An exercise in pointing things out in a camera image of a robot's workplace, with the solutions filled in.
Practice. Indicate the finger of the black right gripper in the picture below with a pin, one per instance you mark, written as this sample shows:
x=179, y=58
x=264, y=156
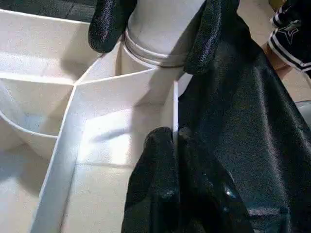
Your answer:
x=107, y=26
x=206, y=36

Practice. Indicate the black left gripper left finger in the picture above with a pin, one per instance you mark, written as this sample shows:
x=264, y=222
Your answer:
x=153, y=184

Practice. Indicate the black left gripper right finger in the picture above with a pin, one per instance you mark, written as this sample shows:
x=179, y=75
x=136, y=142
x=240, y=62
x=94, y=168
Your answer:
x=206, y=194

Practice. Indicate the white plastic table leg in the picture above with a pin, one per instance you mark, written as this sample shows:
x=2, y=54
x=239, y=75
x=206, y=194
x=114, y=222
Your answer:
x=155, y=31

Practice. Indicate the white plastic table top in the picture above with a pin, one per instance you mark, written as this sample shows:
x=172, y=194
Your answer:
x=48, y=109

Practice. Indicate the black mat cloth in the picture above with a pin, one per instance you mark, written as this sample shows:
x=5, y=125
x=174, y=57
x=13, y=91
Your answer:
x=243, y=121

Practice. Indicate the black white striped object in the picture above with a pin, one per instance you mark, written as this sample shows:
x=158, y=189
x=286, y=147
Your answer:
x=289, y=41

